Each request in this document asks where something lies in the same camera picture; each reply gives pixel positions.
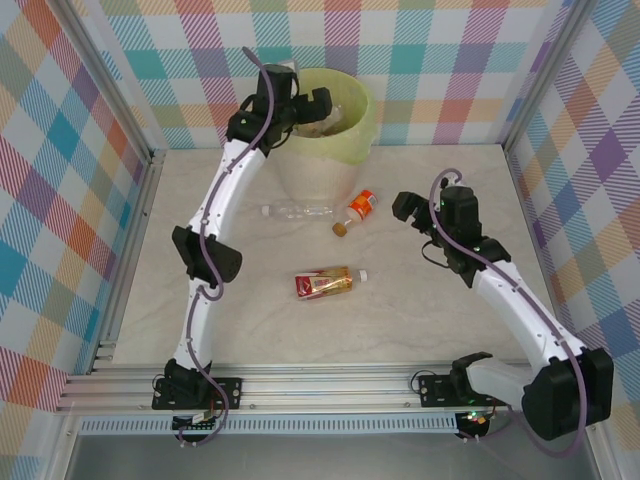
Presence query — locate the orange label bottle white cap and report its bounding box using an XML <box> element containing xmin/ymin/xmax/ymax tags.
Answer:
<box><xmin>345</xmin><ymin>188</ymin><xmax>380</xmax><ymax>222</ymax></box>

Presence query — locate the aluminium frame post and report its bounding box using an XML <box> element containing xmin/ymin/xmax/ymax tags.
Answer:
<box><xmin>501</xmin><ymin>0</ymin><xmax>599</xmax><ymax>154</ymax></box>
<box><xmin>58</xmin><ymin>0</ymin><xmax>154</xmax><ymax>169</ymax></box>

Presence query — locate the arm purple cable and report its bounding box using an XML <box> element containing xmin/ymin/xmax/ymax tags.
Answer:
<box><xmin>175</xmin><ymin>46</ymin><xmax>277</xmax><ymax>447</ymax></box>
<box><xmin>428</xmin><ymin>167</ymin><xmax>592</xmax><ymax>459</ymax></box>

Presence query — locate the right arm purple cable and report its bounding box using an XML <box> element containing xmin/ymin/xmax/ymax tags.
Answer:
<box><xmin>428</xmin><ymin>167</ymin><xmax>592</xmax><ymax>459</ymax></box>

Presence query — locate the long clear bottle white cap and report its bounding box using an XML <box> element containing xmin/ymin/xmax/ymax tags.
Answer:
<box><xmin>259</xmin><ymin>201</ymin><xmax>335</xmax><ymax>223</ymax></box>

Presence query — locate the red gold label tea bottle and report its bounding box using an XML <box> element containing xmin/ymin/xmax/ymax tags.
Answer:
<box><xmin>294</xmin><ymin>265</ymin><xmax>370</xmax><ymax>300</ymax></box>

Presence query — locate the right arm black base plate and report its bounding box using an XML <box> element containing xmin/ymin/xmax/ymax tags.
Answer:
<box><xmin>417</xmin><ymin>372</ymin><xmax>512</xmax><ymax>409</ymax></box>

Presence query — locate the white ribbed waste bin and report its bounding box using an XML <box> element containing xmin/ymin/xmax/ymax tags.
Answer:
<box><xmin>272</xmin><ymin>148</ymin><xmax>362</xmax><ymax>202</ymax></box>

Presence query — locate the aluminium mounting rail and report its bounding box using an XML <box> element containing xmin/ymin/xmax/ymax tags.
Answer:
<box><xmin>54</xmin><ymin>360</ymin><xmax>607</xmax><ymax>416</ymax></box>

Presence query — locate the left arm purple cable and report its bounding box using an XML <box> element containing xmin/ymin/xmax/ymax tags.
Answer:
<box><xmin>175</xmin><ymin>46</ymin><xmax>277</xmax><ymax>447</ymax></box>

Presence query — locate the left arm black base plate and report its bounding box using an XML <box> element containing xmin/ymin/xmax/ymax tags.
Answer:
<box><xmin>151</xmin><ymin>376</ymin><xmax>244</xmax><ymax>412</ymax></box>

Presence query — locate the small circuit board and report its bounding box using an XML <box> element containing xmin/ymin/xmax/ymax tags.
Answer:
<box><xmin>457</xmin><ymin>409</ymin><xmax>492</xmax><ymax>432</ymax></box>
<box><xmin>171</xmin><ymin>410</ymin><xmax>222</xmax><ymax>434</ymax></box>

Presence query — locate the slotted grey cable duct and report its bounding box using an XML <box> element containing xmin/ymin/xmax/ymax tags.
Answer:
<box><xmin>78</xmin><ymin>417</ymin><xmax>460</xmax><ymax>436</ymax></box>

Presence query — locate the aluminium side rail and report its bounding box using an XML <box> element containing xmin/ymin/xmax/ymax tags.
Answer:
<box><xmin>89</xmin><ymin>148</ymin><xmax>169</xmax><ymax>375</ymax></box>

